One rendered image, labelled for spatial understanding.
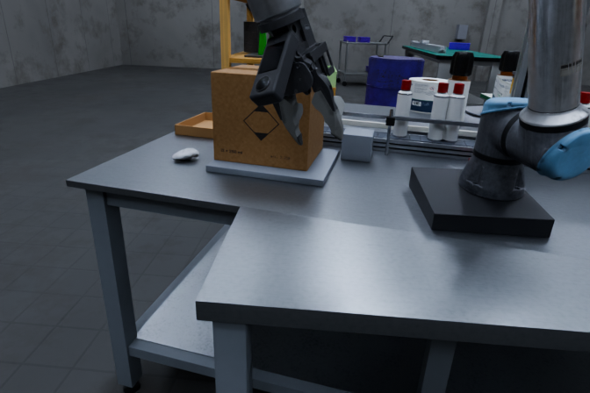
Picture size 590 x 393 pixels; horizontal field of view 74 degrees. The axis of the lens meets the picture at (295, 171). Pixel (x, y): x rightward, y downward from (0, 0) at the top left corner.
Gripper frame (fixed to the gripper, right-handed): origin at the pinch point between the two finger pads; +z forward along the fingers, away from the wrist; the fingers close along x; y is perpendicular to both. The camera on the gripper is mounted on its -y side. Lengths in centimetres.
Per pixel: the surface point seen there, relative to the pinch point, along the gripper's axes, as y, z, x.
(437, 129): 78, 38, 1
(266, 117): 33.7, 6.8, 35.6
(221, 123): 30, 5, 49
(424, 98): 126, 44, 17
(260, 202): 11.1, 20.6, 29.9
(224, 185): 15.0, 17.3, 43.8
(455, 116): 81, 35, -4
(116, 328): -14, 52, 90
